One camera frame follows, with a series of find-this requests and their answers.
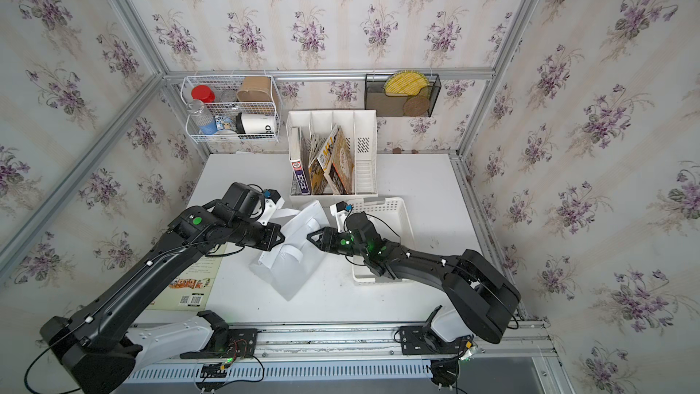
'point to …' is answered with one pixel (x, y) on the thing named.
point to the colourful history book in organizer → (340, 172)
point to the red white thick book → (296, 160)
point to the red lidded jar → (203, 93)
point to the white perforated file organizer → (361, 129)
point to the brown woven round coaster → (416, 106)
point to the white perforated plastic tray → (393, 219)
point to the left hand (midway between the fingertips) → (288, 242)
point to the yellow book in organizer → (317, 166)
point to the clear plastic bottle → (202, 120)
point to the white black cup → (255, 123)
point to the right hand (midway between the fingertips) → (313, 239)
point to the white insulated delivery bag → (290, 265)
